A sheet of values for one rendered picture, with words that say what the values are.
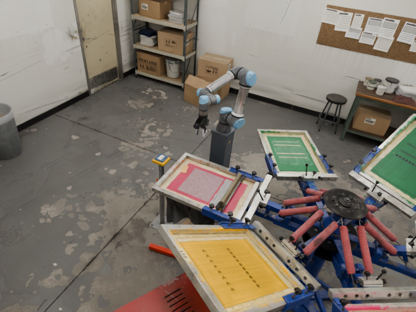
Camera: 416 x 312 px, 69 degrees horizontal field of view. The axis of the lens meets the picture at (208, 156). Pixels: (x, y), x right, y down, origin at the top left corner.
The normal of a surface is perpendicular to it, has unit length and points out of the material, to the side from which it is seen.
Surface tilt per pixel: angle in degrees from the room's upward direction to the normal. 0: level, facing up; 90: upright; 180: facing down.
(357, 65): 90
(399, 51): 90
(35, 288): 0
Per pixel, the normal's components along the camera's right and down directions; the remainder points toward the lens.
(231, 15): -0.44, 0.52
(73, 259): 0.08, -0.79
